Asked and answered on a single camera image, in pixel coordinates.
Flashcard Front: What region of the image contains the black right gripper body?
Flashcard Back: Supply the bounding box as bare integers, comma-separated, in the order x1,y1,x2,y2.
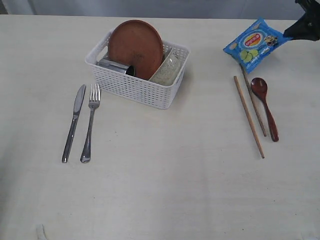
295,0,320,27

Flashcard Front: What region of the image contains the blue chips bag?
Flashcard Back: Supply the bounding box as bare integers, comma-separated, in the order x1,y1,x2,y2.
223,17,292,74

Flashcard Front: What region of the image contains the dark red wooden spoon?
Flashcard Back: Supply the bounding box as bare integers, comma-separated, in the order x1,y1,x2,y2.
250,77,279,142

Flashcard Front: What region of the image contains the wooden chopstick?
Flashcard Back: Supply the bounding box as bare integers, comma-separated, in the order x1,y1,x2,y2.
233,76,265,159
239,64,267,137

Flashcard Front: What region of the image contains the white plastic perforated basket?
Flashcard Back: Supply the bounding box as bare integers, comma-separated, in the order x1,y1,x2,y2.
85,28,190,110

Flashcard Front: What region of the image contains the brown round wooden plate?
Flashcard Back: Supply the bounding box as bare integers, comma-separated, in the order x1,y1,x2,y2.
108,19,164,80

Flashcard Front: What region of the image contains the silver metal fork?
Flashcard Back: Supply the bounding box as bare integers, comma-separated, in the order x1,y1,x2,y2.
80,83,101,163

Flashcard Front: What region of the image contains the silver metal knife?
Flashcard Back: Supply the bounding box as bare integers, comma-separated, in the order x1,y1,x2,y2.
61,84,86,163

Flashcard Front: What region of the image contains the pale green ceramic bowl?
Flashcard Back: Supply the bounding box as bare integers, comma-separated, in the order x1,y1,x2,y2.
149,47,182,87

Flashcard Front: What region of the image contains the stainless steel cup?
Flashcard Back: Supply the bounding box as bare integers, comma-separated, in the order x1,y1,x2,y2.
96,58,136,77

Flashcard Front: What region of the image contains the white curtain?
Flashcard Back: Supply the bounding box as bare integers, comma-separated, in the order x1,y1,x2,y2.
1,0,304,20

